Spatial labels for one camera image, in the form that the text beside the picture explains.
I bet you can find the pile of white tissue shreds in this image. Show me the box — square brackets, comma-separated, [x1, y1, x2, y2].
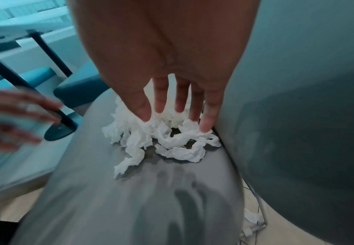
[101, 73, 222, 179]

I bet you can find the blue sofa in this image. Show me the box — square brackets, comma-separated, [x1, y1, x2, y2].
[0, 61, 111, 118]

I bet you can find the window with white blinds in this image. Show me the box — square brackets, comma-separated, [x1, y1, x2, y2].
[0, 0, 75, 25]

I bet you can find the black pedestal table base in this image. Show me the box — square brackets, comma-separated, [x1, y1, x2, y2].
[0, 57, 85, 142]

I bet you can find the white table with black leg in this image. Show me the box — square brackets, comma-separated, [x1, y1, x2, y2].
[0, 22, 75, 77]

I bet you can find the person's left hand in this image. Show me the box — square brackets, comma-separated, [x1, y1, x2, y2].
[0, 87, 65, 151]

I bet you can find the person's right hand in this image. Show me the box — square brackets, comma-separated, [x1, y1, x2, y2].
[67, 0, 261, 133]

